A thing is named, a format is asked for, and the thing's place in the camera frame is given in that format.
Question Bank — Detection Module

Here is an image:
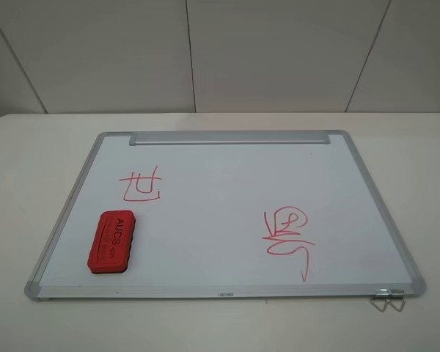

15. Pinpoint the left metal hanging clip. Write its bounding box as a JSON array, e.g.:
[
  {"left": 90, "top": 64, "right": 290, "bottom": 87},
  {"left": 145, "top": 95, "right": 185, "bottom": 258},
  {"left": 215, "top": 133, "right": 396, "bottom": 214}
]
[{"left": 370, "top": 288, "right": 390, "bottom": 312}]

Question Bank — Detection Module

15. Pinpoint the metal hanging clip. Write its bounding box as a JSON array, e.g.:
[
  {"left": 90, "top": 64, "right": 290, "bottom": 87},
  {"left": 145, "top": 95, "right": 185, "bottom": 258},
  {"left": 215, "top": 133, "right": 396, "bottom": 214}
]
[
  {"left": 370, "top": 288, "right": 390, "bottom": 312},
  {"left": 386, "top": 289, "right": 406, "bottom": 312}
]

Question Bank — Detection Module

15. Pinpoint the grey aluminium pen tray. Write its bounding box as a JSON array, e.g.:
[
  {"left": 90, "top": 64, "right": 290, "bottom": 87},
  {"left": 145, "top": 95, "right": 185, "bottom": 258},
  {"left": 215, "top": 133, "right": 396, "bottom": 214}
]
[{"left": 129, "top": 131, "right": 330, "bottom": 146}]

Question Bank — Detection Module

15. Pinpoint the white aluminium-framed whiteboard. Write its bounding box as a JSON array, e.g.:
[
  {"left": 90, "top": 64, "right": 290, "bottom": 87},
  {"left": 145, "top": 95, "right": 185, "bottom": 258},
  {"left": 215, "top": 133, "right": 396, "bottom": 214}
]
[{"left": 24, "top": 130, "right": 426, "bottom": 300}]

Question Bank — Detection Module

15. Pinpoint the red whiteboard eraser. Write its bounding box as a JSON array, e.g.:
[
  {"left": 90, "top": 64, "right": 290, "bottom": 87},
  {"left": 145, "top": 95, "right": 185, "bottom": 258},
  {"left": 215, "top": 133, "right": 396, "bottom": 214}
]
[{"left": 87, "top": 210, "right": 136, "bottom": 274}]

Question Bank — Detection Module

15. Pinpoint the right metal hanging clip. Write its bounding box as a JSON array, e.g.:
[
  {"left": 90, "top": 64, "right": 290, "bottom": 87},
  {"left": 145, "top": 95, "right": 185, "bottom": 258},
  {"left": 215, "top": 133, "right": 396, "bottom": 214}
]
[{"left": 386, "top": 289, "right": 406, "bottom": 312}]

